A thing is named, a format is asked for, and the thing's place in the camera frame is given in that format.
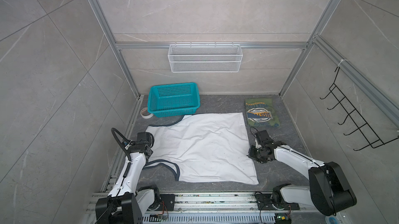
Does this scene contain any green tank top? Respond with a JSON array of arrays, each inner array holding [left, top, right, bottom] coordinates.
[[245, 98, 280, 127]]

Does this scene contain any white tank top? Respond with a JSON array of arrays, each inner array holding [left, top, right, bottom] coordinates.
[[146, 113, 259, 185]]

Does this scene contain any teal plastic basket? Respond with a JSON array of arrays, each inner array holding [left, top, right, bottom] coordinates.
[[147, 82, 201, 118]]

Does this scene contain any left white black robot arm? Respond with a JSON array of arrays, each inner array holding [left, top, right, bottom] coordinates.
[[95, 128, 180, 224]]

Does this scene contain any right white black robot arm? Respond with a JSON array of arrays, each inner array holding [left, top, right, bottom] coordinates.
[[248, 131, 357, 216]]

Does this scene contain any roll of tape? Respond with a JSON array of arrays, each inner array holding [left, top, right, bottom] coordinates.
[[140, 107, 154, 119]]

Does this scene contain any blue tape roll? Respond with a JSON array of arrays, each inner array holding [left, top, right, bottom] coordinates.
[[325, 215, 343, 224]]

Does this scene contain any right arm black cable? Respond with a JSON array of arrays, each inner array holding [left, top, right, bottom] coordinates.
[[249, 126, 337, 215]]

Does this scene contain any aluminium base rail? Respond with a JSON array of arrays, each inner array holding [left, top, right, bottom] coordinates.
[[85, 192, 347, 224]]

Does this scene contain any white wire mesh shelf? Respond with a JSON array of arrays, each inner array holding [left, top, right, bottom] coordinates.
[[168, 44, 243, 73]]

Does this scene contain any black wire hook rack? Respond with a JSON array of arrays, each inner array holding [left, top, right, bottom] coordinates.
[[320, 67, 399, 151]]

